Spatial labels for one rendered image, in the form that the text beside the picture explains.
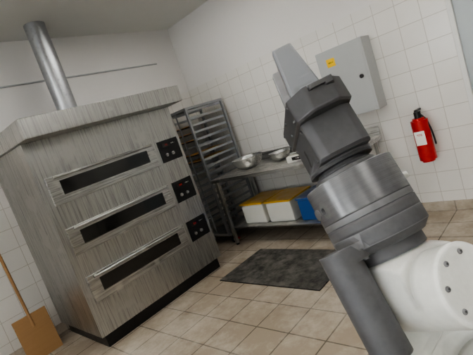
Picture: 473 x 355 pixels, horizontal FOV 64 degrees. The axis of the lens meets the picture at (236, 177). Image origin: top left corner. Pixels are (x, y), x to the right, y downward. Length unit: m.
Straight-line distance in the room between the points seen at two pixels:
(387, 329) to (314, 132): 0.17
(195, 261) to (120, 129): 1.55
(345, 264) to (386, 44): 3.75
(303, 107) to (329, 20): 3.92
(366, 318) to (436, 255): 0.07
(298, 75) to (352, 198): 0.13
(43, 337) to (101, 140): 1.93
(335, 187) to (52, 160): 3.19
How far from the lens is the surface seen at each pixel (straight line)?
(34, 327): 4.21
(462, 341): 0.45
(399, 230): 0.34
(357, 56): 3.91
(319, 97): 0.34
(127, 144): 3.75
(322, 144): 0.34
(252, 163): 4.46
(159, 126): 3.98
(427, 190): 4.21
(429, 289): 0.33
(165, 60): 5.63
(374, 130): 4.11
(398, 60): 4.00
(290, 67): 0.38
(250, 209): 4.58
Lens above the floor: 1.51
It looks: 9 degrees down
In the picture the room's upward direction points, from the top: 19 degrees counter-clockwise
